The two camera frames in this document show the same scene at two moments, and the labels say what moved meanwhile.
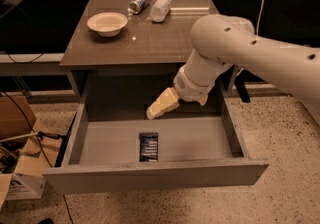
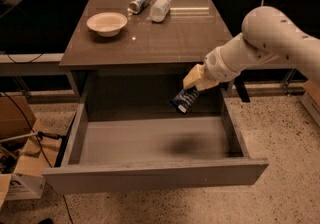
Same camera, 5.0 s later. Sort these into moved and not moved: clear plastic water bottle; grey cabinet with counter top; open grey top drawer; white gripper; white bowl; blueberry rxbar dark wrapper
Moved: white gripper; blueberry rxbar dark wrapper
Not moved: grey cabinet with counter top; open grey top drawer; white bowl; clear plastic water bottle
